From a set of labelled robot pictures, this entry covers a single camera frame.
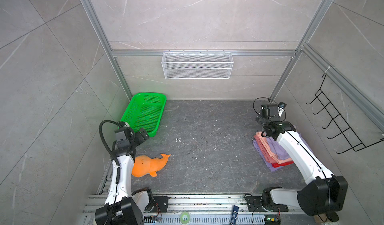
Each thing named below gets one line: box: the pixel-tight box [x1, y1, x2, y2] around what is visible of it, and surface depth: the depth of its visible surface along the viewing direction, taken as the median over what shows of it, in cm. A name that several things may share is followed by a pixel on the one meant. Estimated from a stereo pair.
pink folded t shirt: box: [253, 131, 294, 164], surface depth 87 cm
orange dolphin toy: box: [132, 153, 171, 178], surface depth 81 cm
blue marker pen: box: [230, 205, 239, 225], surface depth 70 cm
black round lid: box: [327, 211, 339, 222], surface depth 64 cm
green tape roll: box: [180, 211, 190, 224], surface depth 71 cm
